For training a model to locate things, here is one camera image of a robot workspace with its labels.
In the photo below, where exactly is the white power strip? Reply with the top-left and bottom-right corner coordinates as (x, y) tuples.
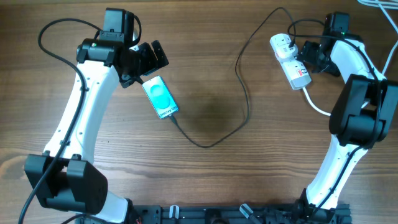
(270, 34), (311, 90)

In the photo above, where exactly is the black USB charging cable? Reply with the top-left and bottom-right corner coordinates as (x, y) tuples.
(168, 6), (298, 149)

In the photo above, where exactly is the turquoise screen Galaxy smartphone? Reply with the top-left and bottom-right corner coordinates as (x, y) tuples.
(142, 76), (178, 119)

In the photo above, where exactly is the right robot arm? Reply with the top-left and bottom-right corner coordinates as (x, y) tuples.
(296, 12), (397, 218)

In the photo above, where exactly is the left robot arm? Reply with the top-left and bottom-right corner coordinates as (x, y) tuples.
(24, 8), (168, 223)

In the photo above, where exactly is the white USB charger adapter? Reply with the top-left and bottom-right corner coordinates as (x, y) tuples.
(275, 44), (298, 62)

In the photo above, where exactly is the white power strip cord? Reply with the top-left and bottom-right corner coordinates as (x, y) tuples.
(302, 40), (398, 118)

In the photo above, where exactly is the white cable bundle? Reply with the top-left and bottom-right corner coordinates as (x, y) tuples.
(356, 0), (398, 34)

